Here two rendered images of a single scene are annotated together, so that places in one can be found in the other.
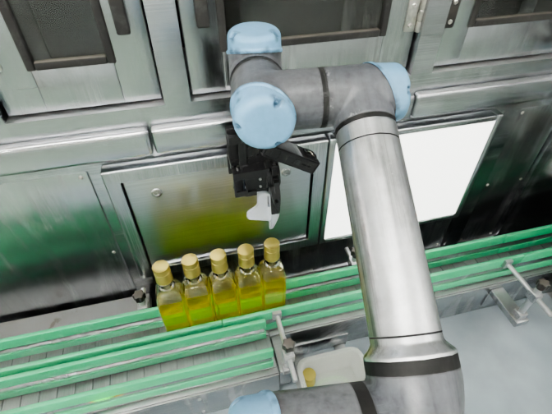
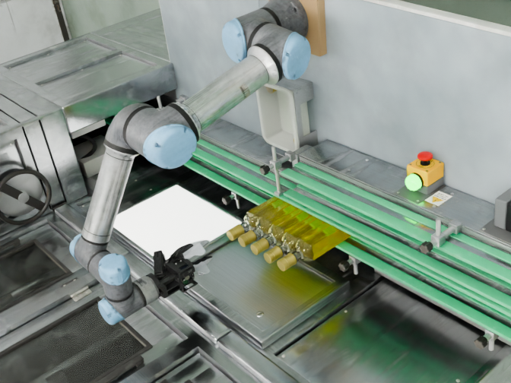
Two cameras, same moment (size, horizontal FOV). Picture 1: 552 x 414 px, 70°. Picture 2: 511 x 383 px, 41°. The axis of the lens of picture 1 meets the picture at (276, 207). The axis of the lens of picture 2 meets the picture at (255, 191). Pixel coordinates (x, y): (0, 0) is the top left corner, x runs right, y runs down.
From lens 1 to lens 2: 1.49 m
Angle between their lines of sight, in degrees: 34
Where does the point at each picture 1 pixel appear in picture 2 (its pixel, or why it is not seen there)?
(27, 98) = not seen: outside the picture
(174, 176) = (240, 314)
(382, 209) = (96, 201)
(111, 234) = (327, 320)
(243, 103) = (108, 273)
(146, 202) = (271, 314)
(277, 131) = (112, 257)
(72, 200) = (308, 351)
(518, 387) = (207, 60)
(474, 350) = not seen: hidden behind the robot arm
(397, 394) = (119, 140)
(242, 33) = (106, 313)
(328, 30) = not seen: hidden behind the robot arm
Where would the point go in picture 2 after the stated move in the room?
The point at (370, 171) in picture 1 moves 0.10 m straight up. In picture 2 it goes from (94, 217) to (59, 235)
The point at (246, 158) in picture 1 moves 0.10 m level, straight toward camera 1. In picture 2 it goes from (169, 276) to (166, 250)
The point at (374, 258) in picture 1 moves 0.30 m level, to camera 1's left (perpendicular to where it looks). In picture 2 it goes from (108, 186) to (176, 254)
